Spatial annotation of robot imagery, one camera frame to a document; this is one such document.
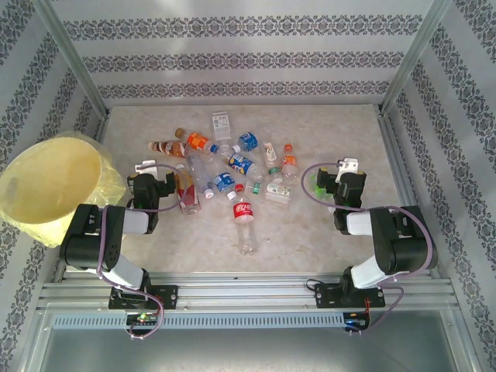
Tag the aluminium frame post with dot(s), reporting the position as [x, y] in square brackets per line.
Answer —
[416, 58]
[73, 58]

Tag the orange label juice bottle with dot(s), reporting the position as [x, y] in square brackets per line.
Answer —
[197, 141]

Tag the clear bottle green cap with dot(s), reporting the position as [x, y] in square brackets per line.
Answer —
[271, 176]

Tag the green plastic bottle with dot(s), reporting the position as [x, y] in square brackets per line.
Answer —
[321, 190]

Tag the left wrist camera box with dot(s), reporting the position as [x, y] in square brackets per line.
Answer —
[145, 166]

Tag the blue yellow label soda bottle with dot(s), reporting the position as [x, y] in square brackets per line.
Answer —
[240, 162]

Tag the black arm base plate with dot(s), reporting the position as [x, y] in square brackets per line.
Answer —
[329, 296]
[166, 296]

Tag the brown and red label bottle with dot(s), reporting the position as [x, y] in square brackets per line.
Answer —
[187, 190]

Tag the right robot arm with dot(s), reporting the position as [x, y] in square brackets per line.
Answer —
[403, 240]

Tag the grey metal front panel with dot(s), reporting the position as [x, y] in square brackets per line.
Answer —
[248, 352]

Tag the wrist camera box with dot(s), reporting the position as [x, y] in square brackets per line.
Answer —
[347, 166]
[145, 166]

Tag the brown tea bottle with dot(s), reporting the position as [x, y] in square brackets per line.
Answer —
[168, 148]

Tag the small controller board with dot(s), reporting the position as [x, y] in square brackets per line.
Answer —
[356, 321]
[141, 319]

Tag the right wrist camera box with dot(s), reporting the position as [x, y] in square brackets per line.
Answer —
[347, 166]

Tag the red label cola bottle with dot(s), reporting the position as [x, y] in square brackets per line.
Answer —
[243, 217]

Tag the orange cap orange label bottle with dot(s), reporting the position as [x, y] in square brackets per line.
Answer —
[288, 162]

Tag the aluminium mounting rail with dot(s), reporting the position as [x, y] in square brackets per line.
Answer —
[248, 294]

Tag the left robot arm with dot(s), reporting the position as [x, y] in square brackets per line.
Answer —
[89, 240]

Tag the aluminium side rail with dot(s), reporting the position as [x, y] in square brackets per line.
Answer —
[102, 124]
[395, 162]

